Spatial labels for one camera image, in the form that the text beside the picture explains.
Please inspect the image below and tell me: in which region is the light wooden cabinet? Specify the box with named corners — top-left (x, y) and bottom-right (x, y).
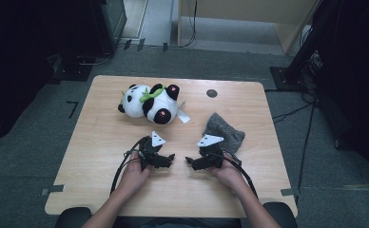
top-left (176, 0), bottom-right (320, 55)

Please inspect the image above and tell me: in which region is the person's left hand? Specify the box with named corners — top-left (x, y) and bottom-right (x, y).
top-left (118, 151), bottom-right (155, 195)

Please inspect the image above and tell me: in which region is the long black floor cable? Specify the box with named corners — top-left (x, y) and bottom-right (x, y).
top-left (296, 101), bottom-right (317, 205)

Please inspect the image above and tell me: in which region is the black chair armrest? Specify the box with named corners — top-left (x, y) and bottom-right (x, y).
top-left (262, 201), bottom-right (300, 228)
top-left (54, 206), bottom-right (92, 228)

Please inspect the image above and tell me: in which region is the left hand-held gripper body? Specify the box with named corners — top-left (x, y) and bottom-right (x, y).
top-left (137, 130), bottom-right (167, 171)

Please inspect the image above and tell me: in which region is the person's right hand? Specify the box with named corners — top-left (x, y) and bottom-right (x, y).
top-left (209, 151), bottom-right (247, 196)

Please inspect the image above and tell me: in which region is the black equipment cabinet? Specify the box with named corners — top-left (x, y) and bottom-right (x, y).
top-left (90, 0), bottom-right (128, 56)

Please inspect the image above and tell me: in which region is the black and white panda plush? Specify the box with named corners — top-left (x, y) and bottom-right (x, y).
top-left (117, 83), bottom-right (192, 125)

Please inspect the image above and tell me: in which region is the left hand-held gripper black cable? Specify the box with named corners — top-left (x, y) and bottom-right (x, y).
top-left (109, 136), bottom-right (150, 195)

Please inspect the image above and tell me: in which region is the black metal stand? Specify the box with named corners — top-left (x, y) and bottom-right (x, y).
top-left (269, 0), bottom-right (343, 92)

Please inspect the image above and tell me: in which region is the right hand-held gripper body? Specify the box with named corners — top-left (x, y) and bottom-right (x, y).
top-left (196, 133), bottom-right (226, 169)

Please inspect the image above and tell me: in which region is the right hand-held gripper black cable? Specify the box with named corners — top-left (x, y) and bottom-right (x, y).
top-left (222, 151), bottom-right (259, 200)

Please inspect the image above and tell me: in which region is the grey fluffy cloth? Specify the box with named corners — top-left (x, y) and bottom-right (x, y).
top-left (202, 112), bottom-right (246, 155)

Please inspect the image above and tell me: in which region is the black hanging cable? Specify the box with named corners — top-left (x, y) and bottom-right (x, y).
top-left (177, 0), bottom-right (198, 49)

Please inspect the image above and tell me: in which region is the hand-held gripper black cable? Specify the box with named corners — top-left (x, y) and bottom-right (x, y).
top-left (109, 136), bottom-right (150, 195)
top-left (222, 151), bottom-right (259, 200)

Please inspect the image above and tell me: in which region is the black stand base plate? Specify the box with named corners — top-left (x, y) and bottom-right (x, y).
top-left (49, 53), bottom-right (94, 83)

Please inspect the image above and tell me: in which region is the dark curtain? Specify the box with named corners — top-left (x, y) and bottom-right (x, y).
top-left (0, 0), bottom-right (106, 150)
top-left (312, 0), bottom-right (369, 191)

